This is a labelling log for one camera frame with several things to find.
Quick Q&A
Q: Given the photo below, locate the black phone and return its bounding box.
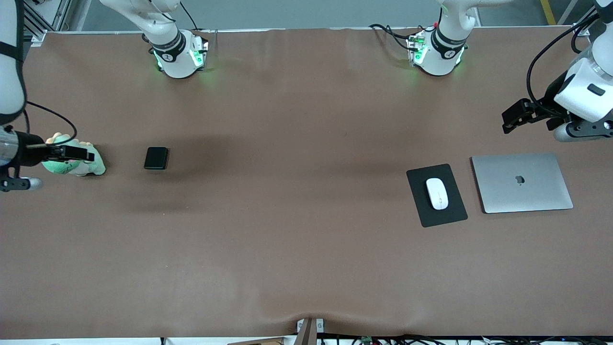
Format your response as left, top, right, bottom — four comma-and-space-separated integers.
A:
144, 147, 170, 171

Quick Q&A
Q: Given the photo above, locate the white computer mouse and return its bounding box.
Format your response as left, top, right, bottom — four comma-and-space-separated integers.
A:
426, 178, 450, 211

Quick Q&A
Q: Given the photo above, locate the black mouse pad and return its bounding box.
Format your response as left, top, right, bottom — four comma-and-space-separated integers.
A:
406, 163, 468, 228

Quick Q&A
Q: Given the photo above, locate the green dinosaur plush toy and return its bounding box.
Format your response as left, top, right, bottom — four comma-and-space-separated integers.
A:
41, 132, 106, 177

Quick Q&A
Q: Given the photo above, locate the silver laptop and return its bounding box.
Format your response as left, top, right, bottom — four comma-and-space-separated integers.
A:
470, 152, 574, 214

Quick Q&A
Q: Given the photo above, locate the brown table cover mat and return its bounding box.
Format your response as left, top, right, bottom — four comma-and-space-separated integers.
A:
0, 26, 613, 339

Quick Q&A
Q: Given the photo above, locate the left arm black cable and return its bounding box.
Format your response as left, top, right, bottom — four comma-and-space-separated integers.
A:
526, 12, 602, 107

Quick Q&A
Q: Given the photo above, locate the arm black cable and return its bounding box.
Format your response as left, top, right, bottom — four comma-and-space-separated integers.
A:
23, 101, 78, 140
526, 12, 602, 107

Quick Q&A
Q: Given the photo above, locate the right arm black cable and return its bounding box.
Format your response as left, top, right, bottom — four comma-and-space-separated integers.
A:
23, 101, 78, 140

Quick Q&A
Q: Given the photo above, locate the aluminium frame post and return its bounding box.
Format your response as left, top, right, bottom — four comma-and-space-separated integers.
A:
565, 0, 599, 37

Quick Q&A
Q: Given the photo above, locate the aluminium frame with black struts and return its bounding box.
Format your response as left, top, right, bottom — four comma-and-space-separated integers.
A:
22, 0, 72, 46

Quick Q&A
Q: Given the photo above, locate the thin black base cable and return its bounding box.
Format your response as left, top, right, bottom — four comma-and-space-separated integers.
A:
180, 0, 201, 32

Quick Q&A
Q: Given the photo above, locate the metal bracket with brown post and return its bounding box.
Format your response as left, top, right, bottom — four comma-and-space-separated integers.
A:
296, 317, 325, 345

